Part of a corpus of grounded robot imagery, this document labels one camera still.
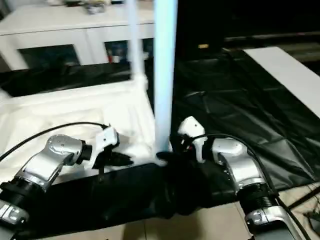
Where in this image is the white plastic table leg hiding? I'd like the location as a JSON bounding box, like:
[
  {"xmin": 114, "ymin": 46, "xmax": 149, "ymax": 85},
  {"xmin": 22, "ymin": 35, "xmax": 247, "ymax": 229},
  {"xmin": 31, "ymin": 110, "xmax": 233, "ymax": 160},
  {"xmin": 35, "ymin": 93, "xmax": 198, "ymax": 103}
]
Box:
[
  {"xmin": 152, "ymin": 0, "xmax": 179, "ymax": 156},
  {"xmin": 128, "ymin": 0, "xmax": 149, "ymax": 89}
]

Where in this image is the dark grey curtain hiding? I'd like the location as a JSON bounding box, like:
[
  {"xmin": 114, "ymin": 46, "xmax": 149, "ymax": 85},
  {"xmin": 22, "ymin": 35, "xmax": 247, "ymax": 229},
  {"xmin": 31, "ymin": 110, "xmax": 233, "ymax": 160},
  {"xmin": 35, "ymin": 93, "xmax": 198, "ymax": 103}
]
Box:
[{"xmin": 0, "ymin": 0, "xmax": 18, "ymax": 22}]

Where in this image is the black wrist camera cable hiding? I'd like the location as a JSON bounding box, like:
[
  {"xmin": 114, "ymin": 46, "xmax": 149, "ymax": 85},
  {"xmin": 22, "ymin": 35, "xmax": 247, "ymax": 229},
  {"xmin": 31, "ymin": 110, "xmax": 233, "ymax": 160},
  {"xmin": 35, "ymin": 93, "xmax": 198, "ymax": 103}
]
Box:
[
  {"xmin": 186, "ymin": 133, "xmax": 311, "ymax": 240},
  {"xmin": 0, "ymin": 121, "xmax": 113, "ymax": 164}
]

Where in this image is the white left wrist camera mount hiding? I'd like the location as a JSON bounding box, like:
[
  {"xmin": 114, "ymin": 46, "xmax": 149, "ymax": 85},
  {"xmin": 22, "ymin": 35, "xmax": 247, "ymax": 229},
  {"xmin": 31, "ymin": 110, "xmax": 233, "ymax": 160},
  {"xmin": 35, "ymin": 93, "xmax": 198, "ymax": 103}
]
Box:
[{"xmin": 93, "ymin": 125, "xmax": 121, "ymax": 170}]

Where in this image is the black low cabinet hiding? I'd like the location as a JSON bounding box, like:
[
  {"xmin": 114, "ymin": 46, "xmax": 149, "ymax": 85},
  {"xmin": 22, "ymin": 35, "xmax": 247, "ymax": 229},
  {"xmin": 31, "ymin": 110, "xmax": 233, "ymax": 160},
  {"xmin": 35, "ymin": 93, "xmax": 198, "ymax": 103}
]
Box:
[{"xmin": 174, "ymin": 0, "xmax": 320, "ymax": 51}]

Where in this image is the dark frame with yellow cards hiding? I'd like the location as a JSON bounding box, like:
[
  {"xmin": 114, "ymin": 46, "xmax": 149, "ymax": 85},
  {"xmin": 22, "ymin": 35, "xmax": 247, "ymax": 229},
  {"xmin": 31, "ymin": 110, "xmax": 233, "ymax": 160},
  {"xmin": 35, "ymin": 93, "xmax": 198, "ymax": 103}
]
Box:
[{"xmin": 63, "ymin": 0, "xmax": 126, "ymax": 6}]

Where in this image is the black left wrist camera cable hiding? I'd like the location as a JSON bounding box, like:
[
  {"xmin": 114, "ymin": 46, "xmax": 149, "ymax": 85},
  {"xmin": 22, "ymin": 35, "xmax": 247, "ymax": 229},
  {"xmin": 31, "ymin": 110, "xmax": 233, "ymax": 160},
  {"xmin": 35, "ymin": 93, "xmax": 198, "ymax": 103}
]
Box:
[{"xmin": 0, "ymin": 121, "xmax": 113, "ymax": 164}]

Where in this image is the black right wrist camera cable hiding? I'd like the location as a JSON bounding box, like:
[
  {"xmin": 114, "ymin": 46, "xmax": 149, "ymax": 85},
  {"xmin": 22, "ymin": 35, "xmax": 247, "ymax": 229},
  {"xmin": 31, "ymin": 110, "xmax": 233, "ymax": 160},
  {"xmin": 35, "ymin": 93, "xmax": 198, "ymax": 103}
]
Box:
[{"xmin": 186, "ymin": 133, "xmax": 311, "ymax": 240}]

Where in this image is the red and white container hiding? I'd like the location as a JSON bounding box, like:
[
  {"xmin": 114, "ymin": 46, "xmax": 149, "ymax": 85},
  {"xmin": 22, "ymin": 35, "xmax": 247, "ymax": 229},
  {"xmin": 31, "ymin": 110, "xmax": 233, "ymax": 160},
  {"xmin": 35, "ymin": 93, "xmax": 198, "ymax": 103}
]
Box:
[{"xmin": 106, "ymin": 48, "xmax": 121, "ymax": 64}]

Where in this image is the black plastic mat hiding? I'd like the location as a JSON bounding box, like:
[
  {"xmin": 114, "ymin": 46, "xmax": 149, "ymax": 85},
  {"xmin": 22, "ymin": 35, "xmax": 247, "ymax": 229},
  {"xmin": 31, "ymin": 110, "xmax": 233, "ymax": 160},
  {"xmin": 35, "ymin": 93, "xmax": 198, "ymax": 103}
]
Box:
[{"xmin": 0, "ymin": 46, "xmax": 320, "ymax": 232}]

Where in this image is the white sideboard cabinet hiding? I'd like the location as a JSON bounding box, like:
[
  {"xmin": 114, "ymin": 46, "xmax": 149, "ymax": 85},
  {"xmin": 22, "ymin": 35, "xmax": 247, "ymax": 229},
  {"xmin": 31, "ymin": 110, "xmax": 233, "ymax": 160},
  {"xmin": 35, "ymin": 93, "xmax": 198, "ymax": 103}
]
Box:
[{"xmin": 0, "ymin": 2, "xmax": 158, "ymax": 73}]

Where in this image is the black tripod base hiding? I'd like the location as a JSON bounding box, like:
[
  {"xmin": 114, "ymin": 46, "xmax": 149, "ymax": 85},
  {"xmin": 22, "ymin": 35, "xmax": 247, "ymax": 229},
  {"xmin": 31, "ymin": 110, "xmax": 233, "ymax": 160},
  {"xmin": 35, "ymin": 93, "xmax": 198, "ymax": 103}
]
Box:
[{"xmin": 303, "ymin": 210, "xmax": 320, "ymax": 230}]

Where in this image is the white flat board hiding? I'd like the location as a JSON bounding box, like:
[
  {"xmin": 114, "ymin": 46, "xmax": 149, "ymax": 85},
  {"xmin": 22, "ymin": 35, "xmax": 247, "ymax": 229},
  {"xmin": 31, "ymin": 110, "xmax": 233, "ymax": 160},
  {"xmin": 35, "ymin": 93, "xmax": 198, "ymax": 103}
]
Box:
[{"xmin": 243, "ymin": 46, "xmax": 320, "ymax": 119}]

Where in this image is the bag of black items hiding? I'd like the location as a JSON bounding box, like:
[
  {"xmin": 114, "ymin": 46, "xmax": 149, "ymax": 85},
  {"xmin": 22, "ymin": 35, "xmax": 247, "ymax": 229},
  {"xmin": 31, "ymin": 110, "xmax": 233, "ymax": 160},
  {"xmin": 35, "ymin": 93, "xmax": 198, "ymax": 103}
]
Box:
[{"xmin": 84, "ymin": 2, "xmax": 105, "ymax": 15}]

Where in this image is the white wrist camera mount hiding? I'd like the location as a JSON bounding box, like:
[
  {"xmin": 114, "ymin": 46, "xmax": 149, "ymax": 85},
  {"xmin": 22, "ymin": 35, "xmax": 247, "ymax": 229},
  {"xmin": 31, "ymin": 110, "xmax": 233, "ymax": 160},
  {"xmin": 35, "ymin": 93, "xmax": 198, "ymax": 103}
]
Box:
[
  {"xmin": 93, "ymin": 125, "xmax": 121, "ymax": 170},
  {"xmin": 177, "ymin": 115, "xmax": 206, "ymax": 164}
]

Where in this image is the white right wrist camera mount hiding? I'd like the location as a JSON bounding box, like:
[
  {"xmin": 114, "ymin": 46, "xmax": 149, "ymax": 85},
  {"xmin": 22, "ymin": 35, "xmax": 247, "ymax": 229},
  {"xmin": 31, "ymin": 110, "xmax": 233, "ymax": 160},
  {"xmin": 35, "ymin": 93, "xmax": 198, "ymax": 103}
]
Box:
[{"xmin": 177, "ymin": 115, "xmax": 206, "ymax": 164}]

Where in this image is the black tripod leg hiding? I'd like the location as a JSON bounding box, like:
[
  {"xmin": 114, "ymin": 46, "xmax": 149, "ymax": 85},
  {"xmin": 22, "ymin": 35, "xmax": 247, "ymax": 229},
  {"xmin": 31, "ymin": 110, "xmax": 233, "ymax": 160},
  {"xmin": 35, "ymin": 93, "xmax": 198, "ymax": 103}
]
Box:
[{"xmin": 286, "ymin": 186, "xmax": 320, "ymax": 209}]

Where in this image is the white plastic table top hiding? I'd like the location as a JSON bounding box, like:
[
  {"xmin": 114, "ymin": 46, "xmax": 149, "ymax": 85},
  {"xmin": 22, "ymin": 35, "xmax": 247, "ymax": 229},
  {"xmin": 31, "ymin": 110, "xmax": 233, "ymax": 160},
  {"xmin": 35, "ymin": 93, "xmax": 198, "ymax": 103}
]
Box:
[{"xmin": 0, "ymin": 74, "xmax": 171, "ymax": 186}]

